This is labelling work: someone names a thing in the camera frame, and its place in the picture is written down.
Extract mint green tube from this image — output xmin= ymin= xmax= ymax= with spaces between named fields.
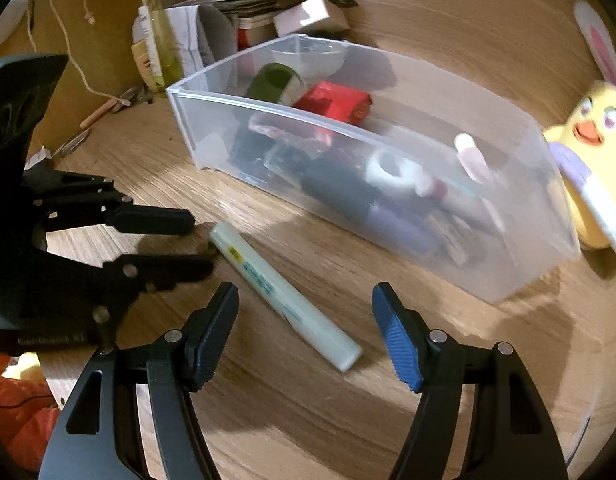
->
xmin=209 ymin=222 xmax=362 ymax=373

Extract purple lip gloss tube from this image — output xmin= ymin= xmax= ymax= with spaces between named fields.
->
xmin=366 ymin=200 xmax=442 ymax=256

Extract small patterned sachet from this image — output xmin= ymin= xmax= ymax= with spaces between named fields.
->
xmin=264 ymin=142 xmax=312 ymax=182

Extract dark green spray bottle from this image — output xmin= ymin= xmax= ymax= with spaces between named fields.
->
xmin=245 ymin=63 xmax=307 ymax=106

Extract pink braided hair tie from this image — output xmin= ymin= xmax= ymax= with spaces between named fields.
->
xmin=247 ymin=112 xmax=338 ymax=148

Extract white tape roll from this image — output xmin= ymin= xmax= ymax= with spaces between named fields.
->
xmin=363 ymin=150 xmax=421 ymax=196

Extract red foil pouch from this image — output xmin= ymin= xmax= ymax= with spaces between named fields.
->
xmin=293 ymin=80 xmax=372 ymax=126

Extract pink cream tube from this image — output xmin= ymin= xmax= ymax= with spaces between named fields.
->
xmin=453 ymin=132 xmax=506 ymax=232

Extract blue Max staples box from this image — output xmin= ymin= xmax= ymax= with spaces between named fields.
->
xmin=299 ymin=154 xmax=380 ymax=223

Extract beige cream tube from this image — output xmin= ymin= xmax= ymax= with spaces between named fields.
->
xmin=131 ymin=40 xmax=165 ymax=94

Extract yellow green spray bottle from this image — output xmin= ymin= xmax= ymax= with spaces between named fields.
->
xmin=139 ymin=0 xmax=183 ymax=92

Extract folded white paper leaflets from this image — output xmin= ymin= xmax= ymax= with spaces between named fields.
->
xmin=132 ymin=4 xmax=238 ymax=76

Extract clear plastic storage bin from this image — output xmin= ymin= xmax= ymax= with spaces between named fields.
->
xmin=168 ymin=35 xmax=580 ymax=301

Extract stack of books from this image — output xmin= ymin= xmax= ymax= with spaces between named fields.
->
xmin=178 ymin=0 xmax=302 ymax=50

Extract white bowl of stones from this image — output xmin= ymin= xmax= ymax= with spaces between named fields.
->
xmin=272 ymin=44 xmax=347 ymax=80

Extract yellow chick bunny plush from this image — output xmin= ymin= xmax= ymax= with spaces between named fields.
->
xmin=543 ymin=0 xmax=616 ymax=255

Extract small white cardboard box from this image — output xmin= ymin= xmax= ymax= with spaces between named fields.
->
xmin=273 ymin=0 xmax=349 ymax=37

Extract white charging cable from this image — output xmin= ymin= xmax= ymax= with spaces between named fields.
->
xmin=25 ymin=0 xmax=132 ymax=108

